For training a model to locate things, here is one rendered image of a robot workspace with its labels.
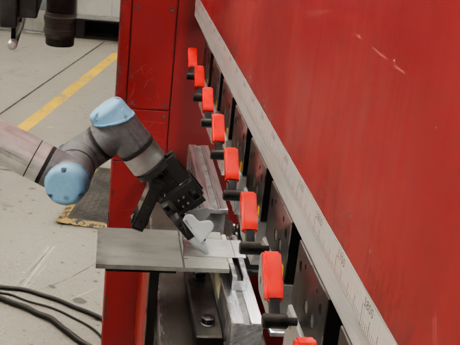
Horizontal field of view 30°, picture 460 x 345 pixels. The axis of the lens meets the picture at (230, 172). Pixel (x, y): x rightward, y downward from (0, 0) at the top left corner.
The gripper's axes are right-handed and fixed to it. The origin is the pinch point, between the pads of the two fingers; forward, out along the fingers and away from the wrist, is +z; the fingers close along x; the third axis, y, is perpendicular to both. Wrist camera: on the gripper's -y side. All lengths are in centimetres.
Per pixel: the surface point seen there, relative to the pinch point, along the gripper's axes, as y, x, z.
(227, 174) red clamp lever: 17.0, -32.8, -21.5
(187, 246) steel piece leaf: -2.3, 0.1, -1.1
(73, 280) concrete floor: -89, 179, 57
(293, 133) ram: 30, -59, -31
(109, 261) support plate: -14.7, -8.0, -11.3
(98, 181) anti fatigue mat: -82, 300, 61
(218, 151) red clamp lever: 16.2, -15.5, -19.6
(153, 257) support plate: -8.0, -5.1, -5.6
